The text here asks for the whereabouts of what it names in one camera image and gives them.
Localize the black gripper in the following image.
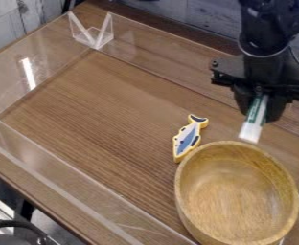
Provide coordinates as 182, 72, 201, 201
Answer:
209, 45, 299, 123

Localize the green white marker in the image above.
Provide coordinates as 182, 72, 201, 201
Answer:
237, 95, 268, 144

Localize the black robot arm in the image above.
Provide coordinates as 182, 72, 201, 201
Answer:
209, 0, 299, 123

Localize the brown wooden bowl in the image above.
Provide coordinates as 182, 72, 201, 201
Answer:
173, 141, 299, 245

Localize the yellow blue fish toy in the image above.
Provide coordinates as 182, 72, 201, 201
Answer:
172, 114, 208, 163

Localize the clear acrylic corner bracket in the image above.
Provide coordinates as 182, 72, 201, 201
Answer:
67, 11, 113, 50

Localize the clear acrylic front wall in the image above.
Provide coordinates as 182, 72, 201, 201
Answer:
0, 121, 194, 245

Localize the black cable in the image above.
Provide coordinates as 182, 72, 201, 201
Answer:
0, 219, 46, 245

